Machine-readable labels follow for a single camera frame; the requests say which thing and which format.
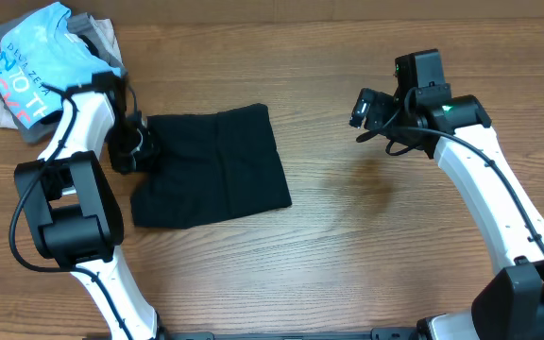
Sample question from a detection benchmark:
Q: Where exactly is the black t-shirt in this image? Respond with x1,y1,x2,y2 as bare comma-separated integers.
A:
130,104,292,230

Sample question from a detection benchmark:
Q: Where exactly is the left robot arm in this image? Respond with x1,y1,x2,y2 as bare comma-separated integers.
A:
8,72,169,339

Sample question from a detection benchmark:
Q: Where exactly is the light blue printed t-shirt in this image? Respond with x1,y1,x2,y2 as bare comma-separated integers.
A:
0,2,121,128

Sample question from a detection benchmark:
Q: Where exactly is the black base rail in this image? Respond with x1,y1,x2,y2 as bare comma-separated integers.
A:
155,327,427,340

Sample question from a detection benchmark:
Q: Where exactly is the grey folded garment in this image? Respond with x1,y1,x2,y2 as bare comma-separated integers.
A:
0,12,125,145

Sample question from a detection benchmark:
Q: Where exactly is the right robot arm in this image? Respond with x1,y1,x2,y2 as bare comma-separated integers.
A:
349,49,544,339

